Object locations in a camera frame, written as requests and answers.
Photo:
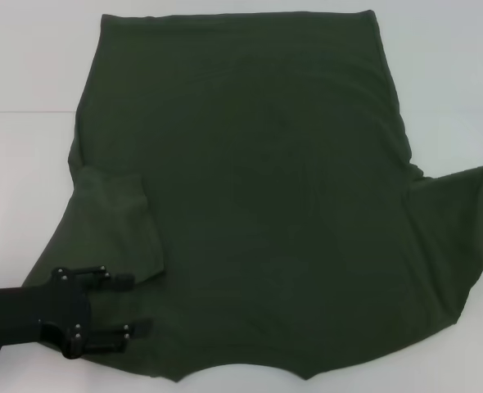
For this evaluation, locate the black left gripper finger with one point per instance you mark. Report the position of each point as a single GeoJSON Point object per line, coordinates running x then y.
{"type": "Point", "coordinates": [110, 335]}
{"type": "Point", "coordinates": [110, 282]}

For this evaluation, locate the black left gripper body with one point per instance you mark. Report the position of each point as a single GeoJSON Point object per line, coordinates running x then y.
{"type": "Point", "coordinates": [28, 313]}

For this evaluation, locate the dark green t-shirt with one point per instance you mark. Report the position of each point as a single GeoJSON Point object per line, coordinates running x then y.
{"type": "Point", "coordinates": [245, 184]}

